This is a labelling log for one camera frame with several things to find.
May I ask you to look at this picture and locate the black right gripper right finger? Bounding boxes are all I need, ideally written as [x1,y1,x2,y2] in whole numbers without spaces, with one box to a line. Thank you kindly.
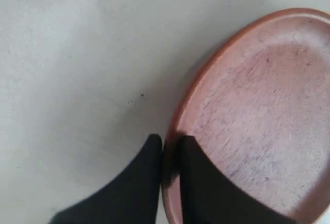
[179,136,295,223]

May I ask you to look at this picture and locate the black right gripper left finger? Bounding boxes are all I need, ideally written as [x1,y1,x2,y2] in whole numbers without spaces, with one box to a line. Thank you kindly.
[50,134,162,223]

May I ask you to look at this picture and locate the brown round wooden plate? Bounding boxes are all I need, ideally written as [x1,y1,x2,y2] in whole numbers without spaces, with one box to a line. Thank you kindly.
[162,8,329,223]

